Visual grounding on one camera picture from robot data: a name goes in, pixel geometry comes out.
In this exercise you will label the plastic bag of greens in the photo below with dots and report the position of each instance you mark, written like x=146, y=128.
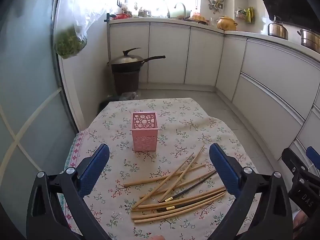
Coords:
x=71, y=33

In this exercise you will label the black range hood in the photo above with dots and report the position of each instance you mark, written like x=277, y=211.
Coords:
x=293, y=12

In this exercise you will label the bag of vegetables on floor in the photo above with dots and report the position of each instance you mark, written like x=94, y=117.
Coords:
x=129, y=96

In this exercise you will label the red basin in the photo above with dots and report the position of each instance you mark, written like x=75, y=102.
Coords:
x=121, y=16

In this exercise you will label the golden clay pot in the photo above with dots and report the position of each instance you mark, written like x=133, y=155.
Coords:
x=226, y=23

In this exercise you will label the steel stock pot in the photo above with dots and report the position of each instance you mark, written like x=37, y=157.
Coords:
x=309, y=39

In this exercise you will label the dark brown trash bin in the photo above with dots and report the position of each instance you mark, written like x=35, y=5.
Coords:
x=126, y=82

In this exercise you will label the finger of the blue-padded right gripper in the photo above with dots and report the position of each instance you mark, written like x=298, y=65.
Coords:
x=273, y=216

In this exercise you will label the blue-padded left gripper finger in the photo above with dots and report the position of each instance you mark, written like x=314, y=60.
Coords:
x=45, y=217

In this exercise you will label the floral tablecloth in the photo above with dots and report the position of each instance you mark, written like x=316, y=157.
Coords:
x=184, y=127

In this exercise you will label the pink perforated utensil holder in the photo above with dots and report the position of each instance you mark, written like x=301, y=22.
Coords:
x=144, y=129

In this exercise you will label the steel kettle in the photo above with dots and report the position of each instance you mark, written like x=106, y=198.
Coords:
x=276, y=29

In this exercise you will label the black wok with lid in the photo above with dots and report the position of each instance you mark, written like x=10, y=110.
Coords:
x=131, y=63

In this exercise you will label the white kitchen cabinets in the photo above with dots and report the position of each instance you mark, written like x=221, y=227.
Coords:
x=273, y=84

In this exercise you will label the pale green kettle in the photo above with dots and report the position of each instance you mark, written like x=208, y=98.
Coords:
x=178, y=11

